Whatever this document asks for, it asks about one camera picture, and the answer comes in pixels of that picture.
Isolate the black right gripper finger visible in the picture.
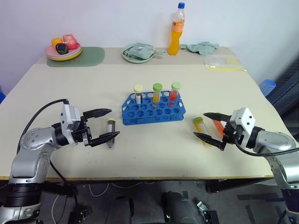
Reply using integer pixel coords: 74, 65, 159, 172
193, 132, 227, 152
203, 112, 232, 122

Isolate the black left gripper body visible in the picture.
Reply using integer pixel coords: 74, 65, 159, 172
71, 115, 93, 147

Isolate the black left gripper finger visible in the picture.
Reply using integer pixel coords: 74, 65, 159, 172
89, 131, 121, 148
82, 108, 113, 119

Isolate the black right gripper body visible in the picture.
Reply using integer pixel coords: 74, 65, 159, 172
222, 122, 244, 146

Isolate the brown tube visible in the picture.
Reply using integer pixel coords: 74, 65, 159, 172
107, 118, 117, 149

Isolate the green cap yellow liquid tube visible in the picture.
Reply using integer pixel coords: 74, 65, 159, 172
193, 117, 211, 148

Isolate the cream cap tube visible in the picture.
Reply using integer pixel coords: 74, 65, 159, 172
133, 84, 144, 105

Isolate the green cap red liquid tube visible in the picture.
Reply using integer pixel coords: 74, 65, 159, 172
169, 81, 181, 102

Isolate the blue test tube rack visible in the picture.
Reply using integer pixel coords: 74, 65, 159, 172
121, 91, 185, 126

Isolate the green cap orange liquid tube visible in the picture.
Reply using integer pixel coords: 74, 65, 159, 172
152, 83, 163, 104

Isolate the clear zip plastic bag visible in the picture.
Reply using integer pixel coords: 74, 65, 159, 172
204, 55, 248, 72

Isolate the green placemat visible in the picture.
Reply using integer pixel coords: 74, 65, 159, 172
45, 46, 106, 68

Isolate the blue plastic stool stack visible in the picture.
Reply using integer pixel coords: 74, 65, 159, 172
259, 79, 278, 98

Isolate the yellow plate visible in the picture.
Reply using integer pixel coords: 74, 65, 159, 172
46, 48, 83, 62

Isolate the light green plate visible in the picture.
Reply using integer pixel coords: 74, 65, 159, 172
121, 44, 156, 64

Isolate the light green cloth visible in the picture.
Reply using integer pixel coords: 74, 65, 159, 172
179, 41, 221, 56

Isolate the black and green toy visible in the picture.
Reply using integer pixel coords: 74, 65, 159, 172
55, 43, 69, 55

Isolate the black carbon pattern case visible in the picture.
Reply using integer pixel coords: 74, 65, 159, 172
268, 54, 299, 131

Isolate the dark rounded shape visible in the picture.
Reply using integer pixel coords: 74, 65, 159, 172
162, 190, 199, 224

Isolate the pink toy fruit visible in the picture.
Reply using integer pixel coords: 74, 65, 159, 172
62, 34, 78, 50

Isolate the pink plate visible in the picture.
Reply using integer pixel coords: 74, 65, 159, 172
45, 42, 82, 58

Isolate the blue plastic object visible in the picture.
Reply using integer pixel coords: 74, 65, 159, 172
0, 84, 7, 105

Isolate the orange drink plastic bottle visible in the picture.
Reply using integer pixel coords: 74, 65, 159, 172
168, 2, 186, 57

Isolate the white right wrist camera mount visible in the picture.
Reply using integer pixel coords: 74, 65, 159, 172
229, 107, 256, 140

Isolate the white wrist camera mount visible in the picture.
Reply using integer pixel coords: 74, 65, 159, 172
59, 104, 82, 143
229, 107, 256, 140

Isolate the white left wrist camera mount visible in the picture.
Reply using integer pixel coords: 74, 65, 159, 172
59, 104, 82, 143

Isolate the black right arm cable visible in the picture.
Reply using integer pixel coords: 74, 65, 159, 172
234, 137, 299, 157

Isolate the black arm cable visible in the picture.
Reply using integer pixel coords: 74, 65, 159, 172
17, 98, 70, 151
234, 137, 299, 157

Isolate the black table frame bar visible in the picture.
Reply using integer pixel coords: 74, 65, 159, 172
205, 177, 280, 194

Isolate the black cable under table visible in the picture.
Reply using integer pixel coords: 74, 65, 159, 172
49, 160, 79, 212

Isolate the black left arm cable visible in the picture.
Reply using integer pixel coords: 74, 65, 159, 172
17, 98, 70, 151

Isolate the white floor cable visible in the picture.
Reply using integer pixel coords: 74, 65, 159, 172
50, 182, 156, 224

